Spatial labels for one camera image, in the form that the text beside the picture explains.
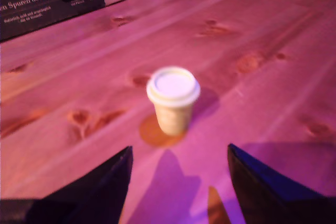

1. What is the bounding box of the cream coffee capsule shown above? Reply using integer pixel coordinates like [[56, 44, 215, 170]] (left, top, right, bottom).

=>
[[146, 66, 202, 136]]

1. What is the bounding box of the printed cardboard can tray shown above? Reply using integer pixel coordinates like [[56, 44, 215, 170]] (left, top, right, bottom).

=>
[[0, 0, 129, 43]]

